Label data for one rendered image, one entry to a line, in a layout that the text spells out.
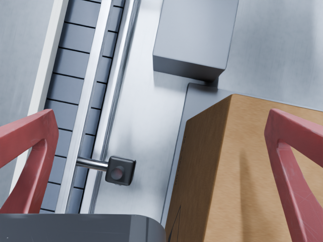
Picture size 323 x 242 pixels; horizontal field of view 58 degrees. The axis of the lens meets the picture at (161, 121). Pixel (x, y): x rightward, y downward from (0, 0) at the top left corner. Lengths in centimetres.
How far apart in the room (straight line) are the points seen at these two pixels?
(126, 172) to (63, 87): 17
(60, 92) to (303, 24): 40
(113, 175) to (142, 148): 17
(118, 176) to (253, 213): 16
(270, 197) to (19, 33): 46
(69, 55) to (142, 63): 11
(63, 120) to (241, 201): 31
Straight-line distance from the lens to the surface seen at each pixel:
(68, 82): 44
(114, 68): 44
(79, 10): 47
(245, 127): 19
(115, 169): 31
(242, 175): 19
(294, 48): 54
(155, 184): 47
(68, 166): 35
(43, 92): 42
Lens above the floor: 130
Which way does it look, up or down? 86 degrees down
